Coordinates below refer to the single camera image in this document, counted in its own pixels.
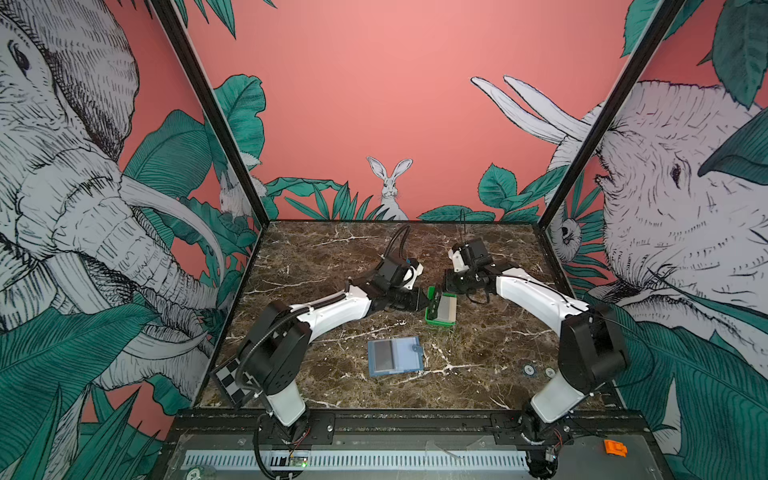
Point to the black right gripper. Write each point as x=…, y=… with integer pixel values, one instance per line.
x=451, y=281

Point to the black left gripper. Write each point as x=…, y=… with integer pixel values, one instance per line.
x=417, y=304

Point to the green plastic card tray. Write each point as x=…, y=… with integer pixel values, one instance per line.
x=433, y=296

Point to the blue leather card holder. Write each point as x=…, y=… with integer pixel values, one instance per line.
x=408, y=356

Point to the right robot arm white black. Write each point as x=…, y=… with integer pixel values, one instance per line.
x=592, y=347

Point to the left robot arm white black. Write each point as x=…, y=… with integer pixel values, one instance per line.
x=270, y=357

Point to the black white checkerboard plate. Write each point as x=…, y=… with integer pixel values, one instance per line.
x=223, y=378

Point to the orange connector clip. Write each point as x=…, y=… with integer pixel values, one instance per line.
x=615, y=448

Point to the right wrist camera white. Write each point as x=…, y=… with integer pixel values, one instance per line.
x=458, y=262

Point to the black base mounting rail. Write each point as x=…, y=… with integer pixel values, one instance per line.
x=326, y=426

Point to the white slotted cable duct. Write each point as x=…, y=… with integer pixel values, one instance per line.
x=360, y=460

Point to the black right frame post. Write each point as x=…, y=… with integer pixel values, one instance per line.
x=652, y=36

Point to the black frame post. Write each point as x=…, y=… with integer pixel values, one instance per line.
x=170, y=20
x=652, y=36

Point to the black left frame post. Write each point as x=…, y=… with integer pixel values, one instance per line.
x=170, y=20

